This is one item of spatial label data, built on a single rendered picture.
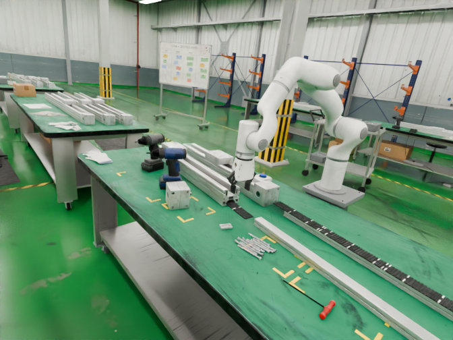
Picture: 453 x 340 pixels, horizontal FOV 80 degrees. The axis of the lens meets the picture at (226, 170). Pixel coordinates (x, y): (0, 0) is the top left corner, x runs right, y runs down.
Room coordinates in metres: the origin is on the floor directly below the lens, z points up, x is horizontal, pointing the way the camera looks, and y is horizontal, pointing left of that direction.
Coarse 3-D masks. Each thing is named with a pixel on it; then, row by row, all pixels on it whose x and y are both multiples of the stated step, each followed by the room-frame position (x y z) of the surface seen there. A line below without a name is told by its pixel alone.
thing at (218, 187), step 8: (184, 160) 1.66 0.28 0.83; (192, 160) 1.58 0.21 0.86; (184, 168) 1.51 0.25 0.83; (192, 168) 1.44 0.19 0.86; (200, 168) 1.50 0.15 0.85; (208, 168) 1.47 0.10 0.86; (184, 176) 1.50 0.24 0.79; (192, 176) 1.43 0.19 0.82; (200, 176) 1.36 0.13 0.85; (208, 176) 1.43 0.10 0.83; (216, 176) 1.37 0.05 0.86; (200, 184) 1.35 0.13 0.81; (208, 184) 1.29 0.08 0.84; (216, 184) 1.25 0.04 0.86; (224, 184) 1.30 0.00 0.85; (208, 192) 1.29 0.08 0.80; (216, 192) 1.23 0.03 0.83; (224, 192) 1.20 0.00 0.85; (216, 200) 1.23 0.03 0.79; (224, 200) 1.20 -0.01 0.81
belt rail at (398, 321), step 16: (256, 224) 1.03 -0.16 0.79; (288, 240) 0.91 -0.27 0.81; (304, 256) 0.83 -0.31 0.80; (320, 272) 0.77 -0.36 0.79; (336, 272) 0.75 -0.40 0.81; (352, 288) 0.69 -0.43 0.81; (368, 304) 0.65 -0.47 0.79; (384, 304) 0.63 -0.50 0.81; (384, 320) 0.60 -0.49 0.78; (400, 320) 0.58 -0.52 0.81; (416, 336) 0.54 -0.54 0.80; (432, 336) 0.54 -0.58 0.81
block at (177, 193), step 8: (168, 184) 1.16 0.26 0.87; (176, 184) 1.17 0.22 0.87; (184, 184) 1.18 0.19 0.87; (168, 192) 1.13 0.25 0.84; (176, 192) 1.10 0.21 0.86; (184, 192) 1.12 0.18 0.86; (168, 200) 1.13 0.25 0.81; (176, 200) 1.10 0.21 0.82; (184, 200) 1.12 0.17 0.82; (176, 208) 1.10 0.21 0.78
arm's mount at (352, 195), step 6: (306, 186) 1.52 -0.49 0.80; (312, 186) 1.53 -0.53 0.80; (312, 192) 1.47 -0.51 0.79; (318, 192) 1.45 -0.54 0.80; (324, 192) 1.46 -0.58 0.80; (348, 192) 1.50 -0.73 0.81; (354, 192) 1.51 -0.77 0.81; (360, 192) 1.52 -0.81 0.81; (324, 198) 1.41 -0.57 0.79; (330, 198) 1.39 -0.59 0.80; (336, 198) 1.39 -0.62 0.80; (342, 198) 1.40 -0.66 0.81; (348, 198) 1.41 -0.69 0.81; (354, 198) 1.42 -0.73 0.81; (360, 198) 1.48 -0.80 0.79; (336, 204) 1.36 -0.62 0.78; (342, 204) 1.34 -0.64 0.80; (348, 204) 1.37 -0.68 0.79
